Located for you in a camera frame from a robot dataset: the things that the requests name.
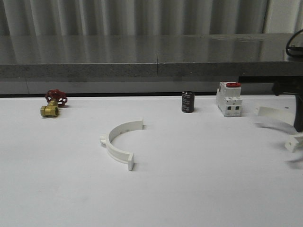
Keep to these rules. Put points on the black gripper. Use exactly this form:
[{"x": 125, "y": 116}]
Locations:
[{"x": 294, "y": 87}]

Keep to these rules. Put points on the white half-ring pipe clamp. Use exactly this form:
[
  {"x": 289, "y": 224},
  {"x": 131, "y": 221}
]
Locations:
[{"x": 295, "y": 141}]

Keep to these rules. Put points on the black cylindrical capacitor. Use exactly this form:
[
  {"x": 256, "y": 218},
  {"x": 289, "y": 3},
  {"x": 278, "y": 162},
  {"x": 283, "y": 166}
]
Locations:
[{"x": 188, "y": 99}]

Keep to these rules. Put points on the grey stone countertop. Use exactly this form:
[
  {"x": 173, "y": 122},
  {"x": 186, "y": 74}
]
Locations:
[{"x": 206, "y": 57}]

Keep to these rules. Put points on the brass valve red handwheel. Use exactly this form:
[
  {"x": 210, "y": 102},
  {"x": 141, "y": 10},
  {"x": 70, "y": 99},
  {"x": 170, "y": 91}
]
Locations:
[{"x": 55, "y": 99}]

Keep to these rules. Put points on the grey pleated curtain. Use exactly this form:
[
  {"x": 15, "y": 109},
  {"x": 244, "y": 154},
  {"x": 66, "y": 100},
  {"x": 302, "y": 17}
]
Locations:
[{"x": 132, "y": 17}]

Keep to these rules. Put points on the white circuit breaker red switch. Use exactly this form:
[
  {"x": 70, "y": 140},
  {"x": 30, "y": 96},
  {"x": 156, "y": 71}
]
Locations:
[{"x": 228, "y": 98}]

